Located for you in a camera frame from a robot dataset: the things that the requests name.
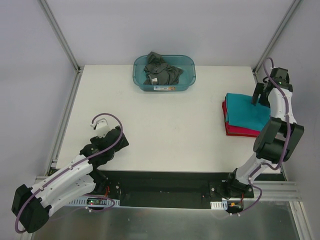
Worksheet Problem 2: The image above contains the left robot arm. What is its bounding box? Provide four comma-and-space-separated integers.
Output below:
11, 125, 129, 234

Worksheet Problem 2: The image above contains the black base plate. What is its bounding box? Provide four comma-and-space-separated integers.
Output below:
91, 170, 254, 209

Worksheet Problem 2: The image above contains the left aluminium frame post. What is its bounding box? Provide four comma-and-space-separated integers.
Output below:
37, 0, 81, 73

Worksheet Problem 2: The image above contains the dark grey crumpled shirt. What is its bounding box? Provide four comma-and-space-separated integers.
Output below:
143, 51, 184, 86

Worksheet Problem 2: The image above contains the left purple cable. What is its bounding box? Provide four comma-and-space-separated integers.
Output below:
14, 113, 125, 235

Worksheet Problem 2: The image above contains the teal t shirt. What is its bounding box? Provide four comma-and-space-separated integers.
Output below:
225, 93, 271, 132

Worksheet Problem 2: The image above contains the folded red t shirt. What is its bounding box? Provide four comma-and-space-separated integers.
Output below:
221, 100, 260, 138

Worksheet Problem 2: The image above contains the right aluminium frame post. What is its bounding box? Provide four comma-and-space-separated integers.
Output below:
252, 0, 303, 76

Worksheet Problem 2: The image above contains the white cable duct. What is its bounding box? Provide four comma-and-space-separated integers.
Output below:
210, 200, 228, 211
66, 196, 120, 208

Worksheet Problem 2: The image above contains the teal plastic bin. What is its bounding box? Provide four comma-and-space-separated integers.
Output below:
132, 54, 196, 92

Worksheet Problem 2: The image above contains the right white cable duct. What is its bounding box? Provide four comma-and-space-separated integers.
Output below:
210, 200, 228, 211

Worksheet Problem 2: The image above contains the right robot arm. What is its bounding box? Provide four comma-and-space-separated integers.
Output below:
225, 67, 304, 198

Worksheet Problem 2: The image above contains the left white cable duct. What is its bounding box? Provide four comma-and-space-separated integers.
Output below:
66, 196, 120, 208

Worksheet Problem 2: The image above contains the aluminium front rail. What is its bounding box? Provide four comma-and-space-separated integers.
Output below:
31, 175, 303, 201

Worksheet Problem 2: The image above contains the aluminium frame post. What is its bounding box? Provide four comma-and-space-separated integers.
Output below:
252, 0, 303, 76
37, 0, 81, 73

